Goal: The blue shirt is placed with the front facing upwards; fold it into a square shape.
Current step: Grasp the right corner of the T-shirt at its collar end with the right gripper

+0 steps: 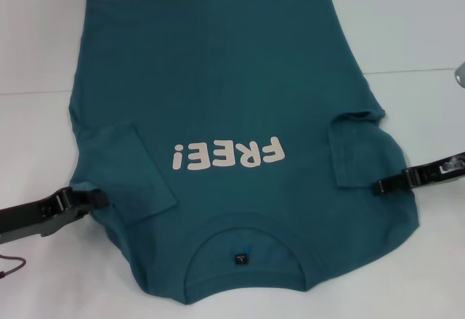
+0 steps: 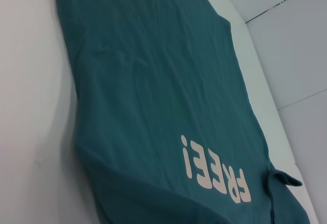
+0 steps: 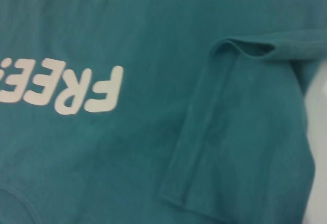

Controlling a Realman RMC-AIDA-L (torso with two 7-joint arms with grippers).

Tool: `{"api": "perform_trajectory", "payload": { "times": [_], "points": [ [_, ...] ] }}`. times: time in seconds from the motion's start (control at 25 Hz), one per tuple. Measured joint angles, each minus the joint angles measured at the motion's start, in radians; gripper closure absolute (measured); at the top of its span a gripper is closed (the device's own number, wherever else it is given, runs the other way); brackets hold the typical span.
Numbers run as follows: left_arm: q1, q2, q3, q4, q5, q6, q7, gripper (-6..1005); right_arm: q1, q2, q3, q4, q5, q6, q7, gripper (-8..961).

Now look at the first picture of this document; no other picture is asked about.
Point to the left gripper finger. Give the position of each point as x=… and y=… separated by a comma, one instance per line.
x=89, y=199

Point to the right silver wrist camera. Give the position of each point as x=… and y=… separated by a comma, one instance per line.
x=461, y=73

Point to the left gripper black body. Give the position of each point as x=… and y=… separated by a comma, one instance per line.
x=32, y=215

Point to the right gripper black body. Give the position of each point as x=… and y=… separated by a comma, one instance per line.
x=436, y=171

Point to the teal T-shirt with FREE print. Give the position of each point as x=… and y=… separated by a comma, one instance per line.
x=218, y=79

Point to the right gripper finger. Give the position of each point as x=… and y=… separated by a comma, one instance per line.
x=388, y=185

